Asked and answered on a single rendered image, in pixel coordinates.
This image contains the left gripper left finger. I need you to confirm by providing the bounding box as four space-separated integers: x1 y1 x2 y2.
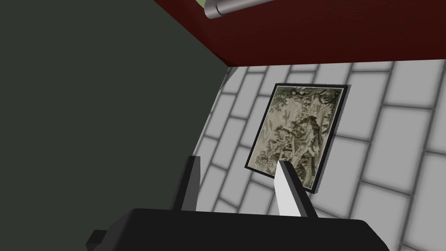
171 156 201 212

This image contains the black framed landscape picture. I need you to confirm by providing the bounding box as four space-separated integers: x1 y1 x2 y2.
244 83 352 194

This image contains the silver door handle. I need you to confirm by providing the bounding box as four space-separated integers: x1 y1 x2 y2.
203 0 276 20

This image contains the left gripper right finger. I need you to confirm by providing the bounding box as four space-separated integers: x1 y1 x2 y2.
274 160 319 219

